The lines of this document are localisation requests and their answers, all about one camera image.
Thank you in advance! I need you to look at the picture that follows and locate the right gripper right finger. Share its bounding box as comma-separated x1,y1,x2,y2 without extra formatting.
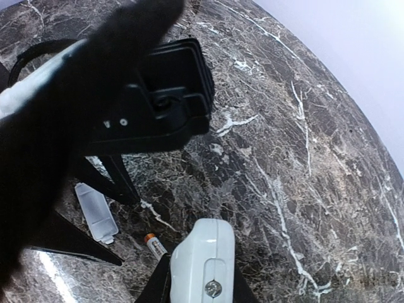
233,264,258,303

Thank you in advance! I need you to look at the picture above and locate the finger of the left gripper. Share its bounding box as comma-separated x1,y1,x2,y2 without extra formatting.
28,211,123,266

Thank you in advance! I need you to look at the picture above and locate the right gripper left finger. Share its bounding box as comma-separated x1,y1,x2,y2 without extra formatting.
135,254,171,303

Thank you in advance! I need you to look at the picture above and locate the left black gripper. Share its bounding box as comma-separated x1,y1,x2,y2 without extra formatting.
75,84,211,205

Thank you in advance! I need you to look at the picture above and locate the white battery cover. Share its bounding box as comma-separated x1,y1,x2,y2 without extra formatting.
74,182,119,245

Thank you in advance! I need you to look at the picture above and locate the gold black AA battery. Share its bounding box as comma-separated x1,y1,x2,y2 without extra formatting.
144,233,168,261

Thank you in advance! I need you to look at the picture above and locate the white remote control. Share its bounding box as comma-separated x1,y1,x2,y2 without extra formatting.
170,218,235,303

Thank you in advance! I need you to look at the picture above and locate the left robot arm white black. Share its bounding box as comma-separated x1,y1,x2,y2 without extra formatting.
1,1,184,288

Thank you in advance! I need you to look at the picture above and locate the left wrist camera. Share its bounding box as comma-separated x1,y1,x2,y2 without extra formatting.
139,38,215,117

